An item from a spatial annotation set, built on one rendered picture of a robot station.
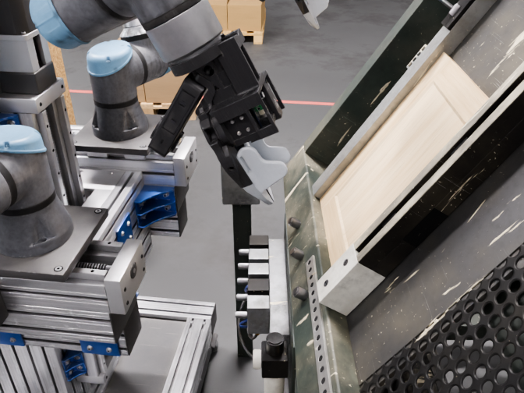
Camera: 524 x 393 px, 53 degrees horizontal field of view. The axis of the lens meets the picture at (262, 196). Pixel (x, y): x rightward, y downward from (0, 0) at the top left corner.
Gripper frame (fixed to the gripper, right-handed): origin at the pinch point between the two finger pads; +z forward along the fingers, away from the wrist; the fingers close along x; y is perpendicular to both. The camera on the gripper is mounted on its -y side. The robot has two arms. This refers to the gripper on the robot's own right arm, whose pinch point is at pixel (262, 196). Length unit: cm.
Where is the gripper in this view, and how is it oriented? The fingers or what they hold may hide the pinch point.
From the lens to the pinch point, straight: 67.9
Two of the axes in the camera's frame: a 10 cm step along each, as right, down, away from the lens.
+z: 4.6, 7.8, 4.3
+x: 1.3, -5.4, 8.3
